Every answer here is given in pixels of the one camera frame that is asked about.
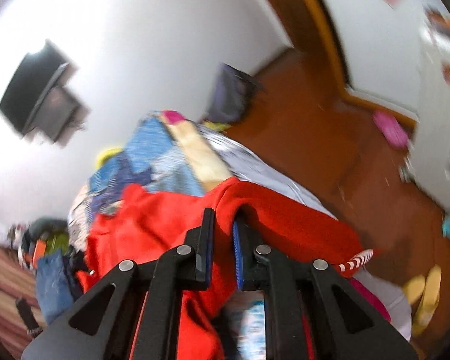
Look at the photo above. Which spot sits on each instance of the grey purple backpack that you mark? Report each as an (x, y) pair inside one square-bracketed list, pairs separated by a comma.
[(232, 93)]

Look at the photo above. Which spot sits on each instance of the black wall television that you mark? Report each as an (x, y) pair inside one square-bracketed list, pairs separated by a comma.
[(33, 79)]

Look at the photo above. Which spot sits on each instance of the red fleece pullover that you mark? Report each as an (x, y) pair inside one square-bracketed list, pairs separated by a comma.
[(148, 224)]

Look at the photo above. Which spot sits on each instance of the blue denim jeans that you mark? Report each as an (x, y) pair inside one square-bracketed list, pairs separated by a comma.
[(54, 288)]

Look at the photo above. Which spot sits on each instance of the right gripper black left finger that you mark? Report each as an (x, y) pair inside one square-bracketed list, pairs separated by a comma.
[(201, 239)]

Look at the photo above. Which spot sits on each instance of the yellow slippers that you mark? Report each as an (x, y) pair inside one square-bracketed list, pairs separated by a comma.
[(425, 291)]

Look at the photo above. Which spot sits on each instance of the yellow object behind bed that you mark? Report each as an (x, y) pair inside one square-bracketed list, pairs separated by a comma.
[(105, 155)]

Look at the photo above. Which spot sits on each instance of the cluttered pile beside bed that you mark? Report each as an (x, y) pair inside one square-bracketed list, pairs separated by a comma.
[(34, 240)]

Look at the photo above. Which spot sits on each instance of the blue patchwork bedspread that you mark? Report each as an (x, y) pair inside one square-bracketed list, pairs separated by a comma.
[(168, 153)]

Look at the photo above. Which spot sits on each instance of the white cabinet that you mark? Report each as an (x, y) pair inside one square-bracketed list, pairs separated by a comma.
[(427, 163)]

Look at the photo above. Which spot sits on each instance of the pink shoe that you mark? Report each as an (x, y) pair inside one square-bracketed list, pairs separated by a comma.
[(394, 134)]

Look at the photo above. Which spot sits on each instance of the brown wooden door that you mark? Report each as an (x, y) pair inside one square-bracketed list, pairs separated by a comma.
[(309, 27)]

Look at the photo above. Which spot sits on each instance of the striped curtain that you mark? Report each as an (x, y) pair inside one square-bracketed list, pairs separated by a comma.
[(15, 283)]

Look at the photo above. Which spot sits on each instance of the dark wall mounted panel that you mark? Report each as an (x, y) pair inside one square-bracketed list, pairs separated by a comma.
[(60, 116)]

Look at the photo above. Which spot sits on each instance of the black garment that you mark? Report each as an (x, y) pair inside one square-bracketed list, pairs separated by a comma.
[(74, 263)]

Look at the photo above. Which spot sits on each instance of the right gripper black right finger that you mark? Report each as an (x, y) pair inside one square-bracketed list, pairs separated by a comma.
[(249, 272)]

